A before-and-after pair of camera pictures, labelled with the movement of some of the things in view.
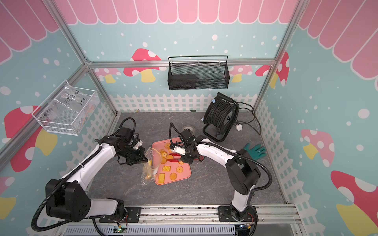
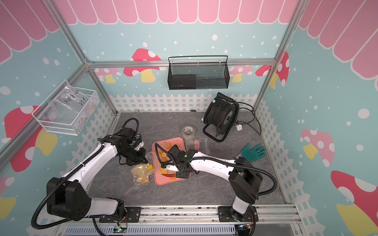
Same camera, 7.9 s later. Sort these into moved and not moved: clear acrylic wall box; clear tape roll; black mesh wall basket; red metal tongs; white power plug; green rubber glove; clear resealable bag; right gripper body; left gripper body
Moved: red metal tongs; right gripper body; clear resealable bag
Not moved: clear acrylic wall box; clear tape roll; green rubber glove; left gripper body; white power plug; black mesh wall basket
